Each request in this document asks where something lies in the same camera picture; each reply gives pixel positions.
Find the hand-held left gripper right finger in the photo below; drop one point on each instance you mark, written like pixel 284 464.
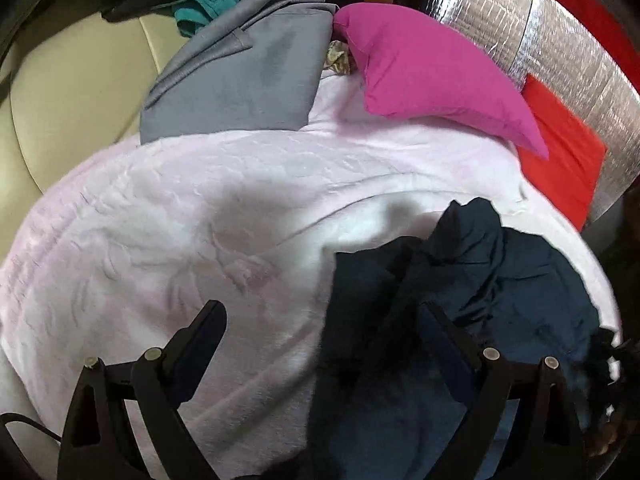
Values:
pixel 442 345

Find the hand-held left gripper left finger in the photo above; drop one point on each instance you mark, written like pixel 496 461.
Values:
pixel 200 345

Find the dark blue garment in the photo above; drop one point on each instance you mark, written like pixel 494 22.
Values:
pixel 500 270

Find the person's right hand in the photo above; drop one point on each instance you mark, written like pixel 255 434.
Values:
pixel 607 435

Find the pale pink blanket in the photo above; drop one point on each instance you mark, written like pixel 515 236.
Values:
pixel 200 220

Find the red cloth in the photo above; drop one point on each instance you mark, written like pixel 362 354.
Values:
pixel 560 145
pixel 595 15

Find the grey garment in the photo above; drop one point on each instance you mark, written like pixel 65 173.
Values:
pixel 240 75

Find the magenta pink garment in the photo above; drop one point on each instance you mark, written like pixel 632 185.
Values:
pixel 425 70

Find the beige leather sofa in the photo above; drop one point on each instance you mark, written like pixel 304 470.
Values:
pixel 75 85

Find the floral patterned cloth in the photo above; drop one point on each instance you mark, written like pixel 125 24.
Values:
pixel 340 57

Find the silver foil insulation sheet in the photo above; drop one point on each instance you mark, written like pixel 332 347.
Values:
pixel 565 40

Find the teal garment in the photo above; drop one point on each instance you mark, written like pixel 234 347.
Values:
pixel 210 2

